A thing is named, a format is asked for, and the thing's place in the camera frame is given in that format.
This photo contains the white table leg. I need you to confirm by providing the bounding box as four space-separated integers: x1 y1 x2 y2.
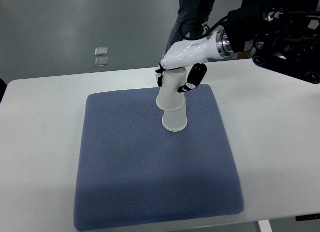
257 220 272 232

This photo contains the white paper cup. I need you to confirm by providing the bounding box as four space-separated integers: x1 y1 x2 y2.
162 107 188 132
156 67 187 111

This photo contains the person in dark trousers left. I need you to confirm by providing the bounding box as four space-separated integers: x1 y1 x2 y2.
0 78 7 102

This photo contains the person in dark clothes right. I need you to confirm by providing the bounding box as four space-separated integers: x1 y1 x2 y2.
234 0 319 59

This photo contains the blue textured cushion mat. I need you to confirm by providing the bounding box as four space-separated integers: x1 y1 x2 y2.
73 84 244 231

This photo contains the person in grey jeans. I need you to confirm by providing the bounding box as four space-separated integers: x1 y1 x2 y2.
164 0 215 53

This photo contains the black cable loop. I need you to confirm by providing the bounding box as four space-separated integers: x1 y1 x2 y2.
178 14 231 40

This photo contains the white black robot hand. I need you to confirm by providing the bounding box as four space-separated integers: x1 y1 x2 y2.
155 30 230 93

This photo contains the white paper cup on mat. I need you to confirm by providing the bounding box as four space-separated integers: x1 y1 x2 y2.
162 107 188 132

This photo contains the black table control panel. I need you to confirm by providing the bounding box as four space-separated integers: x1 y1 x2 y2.
295 213 320 222

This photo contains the upper floor socket plate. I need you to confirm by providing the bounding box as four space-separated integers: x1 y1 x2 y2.
94 47 108 56

